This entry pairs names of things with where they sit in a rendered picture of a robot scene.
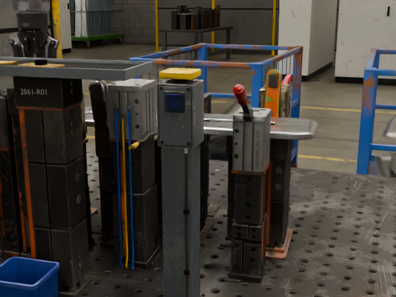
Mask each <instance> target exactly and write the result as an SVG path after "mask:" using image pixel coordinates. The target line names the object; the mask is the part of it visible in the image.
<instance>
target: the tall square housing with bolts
mask: <svg viewBox="0 0 396 297"><path fill-rule="evenodd" d="M108 111H109V125H110V138H109V141H113V150H114V178H115V190H116V191H115V192H114V193H113V207H114V235H115V237H114V240H115V258H114V259H113V262H110V263H109V264H111V263H113V265H111V267H114V266H116V267H120V268H123V267H125V268H123V269H129V270H130V269H134V270H140V269H147V268H148V266H149V265H152V264H153V263H152V261H153V262H155V261H157V260H156V259H157V258H159V257H160V256H162V255H161V253H163V250H162V248H161V246H159V225H158V194H157V183H156V182H155V159H154V136H155V135H156V134H157V111H156V80H145V79H129V80H126V81H116V82H113V83H111V84H108ZM150 133H153V135H152V136H150V137H148V139H147V140H146V141H145V142H143V143H139V145H138V147H136V148H135V149H134V150H133V151H130V150H129V149H128V147H129V146H130V145H132V144H133V143H135V142H137V141H140V140H143V139H145V137H146V135H148V134H150Z"/></svg>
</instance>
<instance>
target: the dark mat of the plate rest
mask: <svg viewBox="0 0 396 297"><path fill-rule="evenodd" d="M0 61H15V60H0ZM31 62H33V63H35V61H17V63H15V64H11V65H10V66H18V64H26V63H31ZM47 64H61V65H65V66H64V67H60V68H92V69H109V70H124V69H127V68H131V67H135V66H137V65H140V64H105V63H87V62H51V61H47Z"/></svg>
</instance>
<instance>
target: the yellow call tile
mask: <svg viewBox="0 0 396 297"><path fill-rule="evenodd" d="M200 75H201V69H191V68H169V69H166V70H164V71H161V72H159V78H160V79H173V82H174V83H186V82H188V80H192V79H194V78H196V77H198V76H200Z"/></svg>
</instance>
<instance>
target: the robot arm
mask: <svg viewBox="0 0 396 297"><path fill-rule="evenodd" d="M12 5H13V10H14V11H19V13H18V14H16V20H17V27H18V29H19V31H18V36H17V37H16V38H14V39H10V40H9V43H10V45H11V47H12V49H13V53H14V57H24V55H23V52H22V47H21V43H22V44H23V46H24V54H25V58H33V57H34V53H35V54H36V55H37V58H46V56H45V53H46V49H45V46H46V44H47V43H48V46H49V47H48V56H47V58H57V48H58V45H59V43H60V42H59V40H57V39H56V40H55V39H53V38H51V37H50V34H49V32H48V14H47V13H45V11H49V10H50V0H12Z"/></svg>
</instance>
